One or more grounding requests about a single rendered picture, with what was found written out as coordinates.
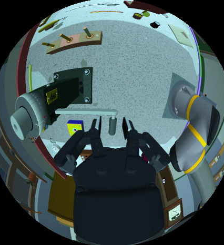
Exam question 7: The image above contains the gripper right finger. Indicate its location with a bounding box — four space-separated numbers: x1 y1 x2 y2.
122 116 171 170

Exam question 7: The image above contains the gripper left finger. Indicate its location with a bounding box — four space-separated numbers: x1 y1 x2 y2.
53 116 104 170

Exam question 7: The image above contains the light grey lever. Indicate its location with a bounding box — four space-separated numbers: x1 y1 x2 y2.
55 108 119 136

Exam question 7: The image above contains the dark green lathe headstock body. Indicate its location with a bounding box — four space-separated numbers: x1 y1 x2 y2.
45 66 94 127

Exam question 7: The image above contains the grey collet nose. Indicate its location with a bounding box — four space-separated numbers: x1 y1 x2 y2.
9 106 34 141

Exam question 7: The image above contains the wooden bar rack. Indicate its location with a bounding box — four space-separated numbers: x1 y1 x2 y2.
45 30 103 55

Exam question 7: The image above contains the dark red tray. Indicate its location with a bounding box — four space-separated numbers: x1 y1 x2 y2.
123 0 168 15

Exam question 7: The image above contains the small wooden box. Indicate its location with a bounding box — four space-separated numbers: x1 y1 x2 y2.
80 150 93 164

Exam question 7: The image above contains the blue and yellow box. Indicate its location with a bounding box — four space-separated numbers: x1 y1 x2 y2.
66 119 84 137

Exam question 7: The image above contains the white round perforated disc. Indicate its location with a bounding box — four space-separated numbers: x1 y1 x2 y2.
51 144 62 154

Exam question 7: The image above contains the brown wooden cupboard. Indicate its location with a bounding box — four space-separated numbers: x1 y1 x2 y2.
157 166 180 204

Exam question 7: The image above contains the small green block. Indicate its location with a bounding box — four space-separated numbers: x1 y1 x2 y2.
44 171 55 182

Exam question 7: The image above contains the yellow-brown cabinet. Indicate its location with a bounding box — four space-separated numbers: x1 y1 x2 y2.
47 170 75 228

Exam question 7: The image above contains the brown framed gauge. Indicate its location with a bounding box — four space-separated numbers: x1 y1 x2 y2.
164 198 184 229

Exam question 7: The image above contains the yellow-green thin rod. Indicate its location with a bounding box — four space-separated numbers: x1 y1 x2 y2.
28 64 33 93

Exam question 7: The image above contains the brown shelf unit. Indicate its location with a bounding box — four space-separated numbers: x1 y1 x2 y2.
0 91 48 215

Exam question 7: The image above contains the wooden shelf with labels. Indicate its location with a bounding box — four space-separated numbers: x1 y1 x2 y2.
208 115 224 183

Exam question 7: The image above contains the beige flat board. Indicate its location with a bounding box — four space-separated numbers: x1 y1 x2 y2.
168 24 195 49

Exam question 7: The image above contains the yellow and red ruler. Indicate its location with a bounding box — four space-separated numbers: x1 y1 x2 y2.
89 10 124 14

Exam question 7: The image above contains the thin grey stick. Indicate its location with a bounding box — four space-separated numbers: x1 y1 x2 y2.
65 2 120 13

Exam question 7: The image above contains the grey-green square base plate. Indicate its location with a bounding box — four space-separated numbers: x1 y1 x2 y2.
162 72 197 120

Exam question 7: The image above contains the grey adjusting ring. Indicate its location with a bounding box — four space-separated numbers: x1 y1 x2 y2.
15 90 50 138

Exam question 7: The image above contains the olive-handled screwdriver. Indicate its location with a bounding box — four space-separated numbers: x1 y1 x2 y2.
37 16 69 33

